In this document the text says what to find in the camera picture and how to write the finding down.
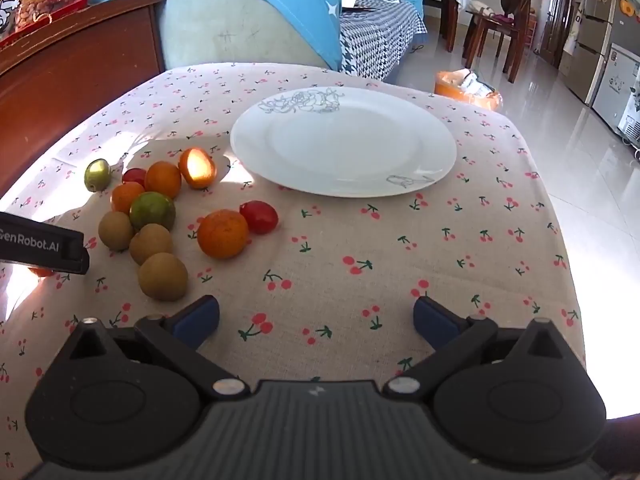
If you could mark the sunlit orange tangerine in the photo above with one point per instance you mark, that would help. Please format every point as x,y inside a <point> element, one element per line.
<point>197,168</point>

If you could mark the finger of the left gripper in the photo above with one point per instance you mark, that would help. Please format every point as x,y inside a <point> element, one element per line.
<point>42,246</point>

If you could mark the large orange tangerine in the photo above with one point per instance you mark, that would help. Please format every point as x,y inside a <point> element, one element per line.
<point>223,234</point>

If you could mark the orange tangerine back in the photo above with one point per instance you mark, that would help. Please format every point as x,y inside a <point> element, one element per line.
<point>164,178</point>

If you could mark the cherry print tablecloth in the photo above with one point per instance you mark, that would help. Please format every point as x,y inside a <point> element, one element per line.
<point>328,294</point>

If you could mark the orange trash bin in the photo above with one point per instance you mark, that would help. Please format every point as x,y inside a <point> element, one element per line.
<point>465,86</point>

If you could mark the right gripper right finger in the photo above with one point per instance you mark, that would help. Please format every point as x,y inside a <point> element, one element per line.
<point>457,343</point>

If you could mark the small orange tangerine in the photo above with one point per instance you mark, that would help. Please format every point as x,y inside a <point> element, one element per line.
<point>124,195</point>

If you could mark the houndstooth sofa cover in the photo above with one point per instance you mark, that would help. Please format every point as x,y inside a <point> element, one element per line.
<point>375,35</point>

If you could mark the refrigerator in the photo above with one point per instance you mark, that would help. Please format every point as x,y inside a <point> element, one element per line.
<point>586,47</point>

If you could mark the wooden chair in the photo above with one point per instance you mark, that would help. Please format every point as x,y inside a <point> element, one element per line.
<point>512,23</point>

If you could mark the small red tomato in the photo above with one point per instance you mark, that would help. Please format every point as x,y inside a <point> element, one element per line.
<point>136,175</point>

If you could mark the green lime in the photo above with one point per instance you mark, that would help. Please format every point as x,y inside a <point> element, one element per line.
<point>152,207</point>

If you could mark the small green mango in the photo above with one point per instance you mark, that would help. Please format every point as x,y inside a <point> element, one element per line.
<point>97,176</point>

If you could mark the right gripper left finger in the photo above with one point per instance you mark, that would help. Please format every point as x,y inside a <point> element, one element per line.
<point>174,342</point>

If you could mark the white chest freezer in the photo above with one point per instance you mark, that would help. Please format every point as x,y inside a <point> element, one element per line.
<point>617,99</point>

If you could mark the dark wooden cabinet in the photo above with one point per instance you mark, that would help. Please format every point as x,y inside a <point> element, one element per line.
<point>55,78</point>

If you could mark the white floral plate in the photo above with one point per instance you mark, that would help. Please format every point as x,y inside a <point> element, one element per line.
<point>343,142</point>

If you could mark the brown kiwi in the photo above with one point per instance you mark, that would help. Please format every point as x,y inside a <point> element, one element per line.
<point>115,231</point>
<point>163,277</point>
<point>152,239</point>

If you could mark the brown kiwi front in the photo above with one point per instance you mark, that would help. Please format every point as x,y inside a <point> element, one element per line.
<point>163,277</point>

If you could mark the pale green sofa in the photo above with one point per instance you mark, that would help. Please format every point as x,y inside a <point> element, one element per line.
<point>235,35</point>

